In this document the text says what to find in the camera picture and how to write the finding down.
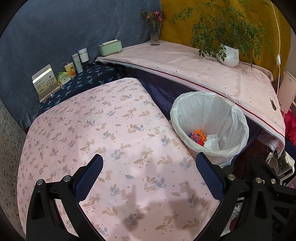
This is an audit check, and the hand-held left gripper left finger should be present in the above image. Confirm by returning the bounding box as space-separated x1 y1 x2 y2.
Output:
26 154 104 241

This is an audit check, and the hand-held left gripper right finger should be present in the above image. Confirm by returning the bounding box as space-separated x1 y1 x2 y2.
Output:
195 152 278 241

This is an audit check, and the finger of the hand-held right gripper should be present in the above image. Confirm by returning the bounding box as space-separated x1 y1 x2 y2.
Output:
246 159 281 186

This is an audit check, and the white paper towel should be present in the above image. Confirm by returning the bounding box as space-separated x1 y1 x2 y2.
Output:
203 134 221 151

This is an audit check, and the orange plastic bag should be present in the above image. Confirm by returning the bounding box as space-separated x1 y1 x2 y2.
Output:
188 129 207 145

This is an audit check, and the white-lined bin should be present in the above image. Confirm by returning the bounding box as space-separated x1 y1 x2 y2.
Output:
170 91 250 167

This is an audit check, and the metal bowl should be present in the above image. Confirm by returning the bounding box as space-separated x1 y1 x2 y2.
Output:
268 156 281 174

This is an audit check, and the red cloth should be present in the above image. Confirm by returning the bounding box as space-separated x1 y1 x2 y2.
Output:
284 111 296 142

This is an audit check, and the pink rabbit print tablecloth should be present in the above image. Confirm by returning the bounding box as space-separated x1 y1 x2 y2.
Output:
17 78 221 241

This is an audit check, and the white appliance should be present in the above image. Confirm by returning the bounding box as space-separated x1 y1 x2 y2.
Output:
277 71 296 113

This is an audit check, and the dark purple cloth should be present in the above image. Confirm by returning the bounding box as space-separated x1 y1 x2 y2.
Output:
126 67 193 121

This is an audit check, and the green and white carton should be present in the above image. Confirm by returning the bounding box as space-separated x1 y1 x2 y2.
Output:
57 71 71 84

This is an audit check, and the white standing card box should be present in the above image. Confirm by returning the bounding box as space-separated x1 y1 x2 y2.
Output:
32 64 62 102

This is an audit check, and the navy floral cloth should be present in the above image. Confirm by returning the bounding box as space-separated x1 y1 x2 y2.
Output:
39 61 126 114

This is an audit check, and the printed tin can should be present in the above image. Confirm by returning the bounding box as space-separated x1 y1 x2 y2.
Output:
64 62 77 77

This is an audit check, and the pale pink shelf cloth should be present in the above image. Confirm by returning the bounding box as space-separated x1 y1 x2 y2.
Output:
95 40 286 145

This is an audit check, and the slim white bottle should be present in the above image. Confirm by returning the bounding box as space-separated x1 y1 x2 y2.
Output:
72 53 83 73

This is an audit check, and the white plant pot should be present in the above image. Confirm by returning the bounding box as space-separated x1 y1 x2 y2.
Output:
217 44 240 67

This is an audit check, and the white jar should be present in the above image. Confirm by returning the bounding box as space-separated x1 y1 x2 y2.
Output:
78 48 89 63

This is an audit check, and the green tissue box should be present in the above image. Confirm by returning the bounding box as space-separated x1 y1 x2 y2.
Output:
98 39 122 56

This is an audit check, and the yellow cloth backdrop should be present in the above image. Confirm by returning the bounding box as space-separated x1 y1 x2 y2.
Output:
159 0 292 81

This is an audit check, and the green leafy plant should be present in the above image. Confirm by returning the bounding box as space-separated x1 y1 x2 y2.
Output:
172 0 273 70

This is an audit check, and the glass vase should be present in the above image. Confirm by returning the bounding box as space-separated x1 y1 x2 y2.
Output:
150 21 162 46

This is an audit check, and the blue blanket backdrop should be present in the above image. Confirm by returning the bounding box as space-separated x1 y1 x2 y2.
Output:
0 0 162 126

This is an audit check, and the pink flower bunch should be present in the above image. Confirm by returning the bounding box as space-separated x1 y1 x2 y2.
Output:
140 9 166 24

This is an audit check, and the white power cable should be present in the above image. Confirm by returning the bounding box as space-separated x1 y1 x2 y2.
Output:
272 0 284 98

